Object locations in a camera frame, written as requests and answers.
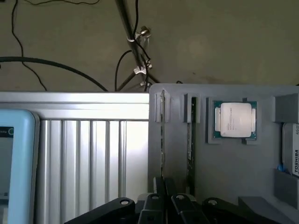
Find grey parts rack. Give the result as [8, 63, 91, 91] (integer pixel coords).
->
[148, 83, 299, 224]

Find silver CPU chip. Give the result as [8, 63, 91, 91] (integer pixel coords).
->
[212, 100, 257, 140]

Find Toshiba hard disk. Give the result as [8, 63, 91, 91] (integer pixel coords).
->
[281, 122, 299, 180]

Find light blue teach pendant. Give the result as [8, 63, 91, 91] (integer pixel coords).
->
[0, 109, 41, 224]

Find silver tripod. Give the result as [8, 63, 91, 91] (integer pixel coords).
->
[114, 0, 161, 92]

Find thin black floor cable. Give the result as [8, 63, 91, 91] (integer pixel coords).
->
[11, 0, 47, 91]
[115, 49, 133, 91]

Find thick black floor cable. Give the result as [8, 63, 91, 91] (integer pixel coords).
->
[0, 56, 110, 92]

